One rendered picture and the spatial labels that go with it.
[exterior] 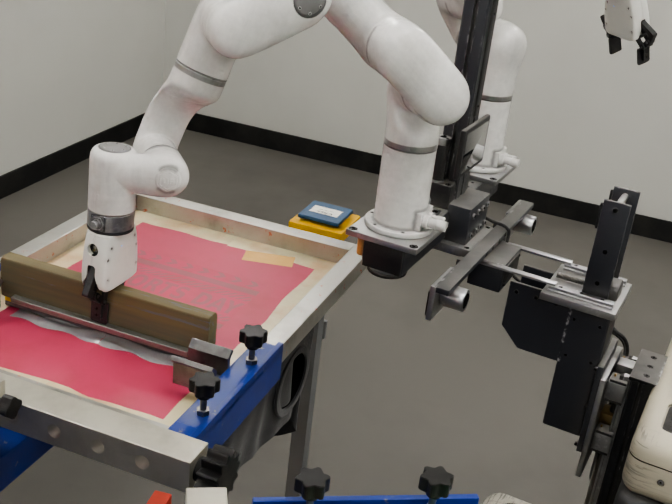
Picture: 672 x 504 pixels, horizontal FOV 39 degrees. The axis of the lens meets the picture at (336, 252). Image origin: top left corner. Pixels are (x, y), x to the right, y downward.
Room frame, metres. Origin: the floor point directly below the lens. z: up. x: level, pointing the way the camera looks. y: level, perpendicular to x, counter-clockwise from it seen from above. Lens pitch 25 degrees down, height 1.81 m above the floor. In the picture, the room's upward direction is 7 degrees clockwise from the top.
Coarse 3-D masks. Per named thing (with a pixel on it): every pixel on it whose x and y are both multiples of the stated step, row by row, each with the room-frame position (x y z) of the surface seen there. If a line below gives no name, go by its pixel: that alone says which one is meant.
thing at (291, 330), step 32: (64, 224) 1.75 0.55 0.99; (192, 224) 1.91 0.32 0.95; (224, 224) 1.88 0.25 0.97; (256, 224) 1.87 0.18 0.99; (32, 256) 1.61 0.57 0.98; (320, 256) 1.81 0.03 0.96; (352, 256) 1.76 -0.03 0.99; (0, 288) 1.52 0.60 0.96; (320, 288) 1.60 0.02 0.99; (288, 320) 1.47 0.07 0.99; (288, 352) 1.41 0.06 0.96
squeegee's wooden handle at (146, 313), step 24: (24, 264) 1.44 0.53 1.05; (48, 264) 1.45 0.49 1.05; (24, 288) 1.44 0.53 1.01; (48, 288) 1.43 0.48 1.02; (72, 288) 1.41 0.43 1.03; (120, 288) 1.39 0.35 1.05; (120, 312) 1.38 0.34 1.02; (144, 312) 1.37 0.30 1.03; (168, 312) 1.35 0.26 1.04; (192, 312) 1.34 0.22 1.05; (168, 336) 1.35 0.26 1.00; (192, 336) 1.34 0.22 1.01
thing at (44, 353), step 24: (144, 240) 1.80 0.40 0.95; (168, 240) 1.81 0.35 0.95; (192, 240) 1.83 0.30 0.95; (0, 312) 1.44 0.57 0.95; (0, 336) 1.36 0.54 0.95; (24, 336) 1.37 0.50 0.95; (48, 336) 1.38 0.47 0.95; (72, 336) 1.39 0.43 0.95; (0, 360) 1.29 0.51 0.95; (24, 360) 1.30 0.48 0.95; (48, 360) 1.31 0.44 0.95; (72, 360) 1.32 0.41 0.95
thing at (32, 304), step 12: (12, 300) 1.43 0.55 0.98; (24, 300) 1.43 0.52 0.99; (48, 312) 1.41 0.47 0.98; (60, 312) 1.40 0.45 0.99; (72, 312) 1.41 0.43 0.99; (84, 324) 1.39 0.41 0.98; (96, 324) 1.38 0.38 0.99; (108, 324) 1.38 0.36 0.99; (120, 336) 1.36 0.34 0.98; (132, 336) 1.36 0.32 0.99; (144, 336) 1.36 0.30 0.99; (168, 348) 1.34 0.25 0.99; (180, 348) 1.33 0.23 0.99
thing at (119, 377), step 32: (224, 256) 1.77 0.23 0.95; (288, 288) 1.66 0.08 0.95; (256, 320) 1.52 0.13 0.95; (96, 352) 1.35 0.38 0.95; (128, 352) 1.36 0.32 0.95; (64, 384) 1.25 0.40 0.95; (96, 384) 1.26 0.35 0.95; (128, 384) 1.27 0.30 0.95; (160, 384) 1.28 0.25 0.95; (160, 416) 1.19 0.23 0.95
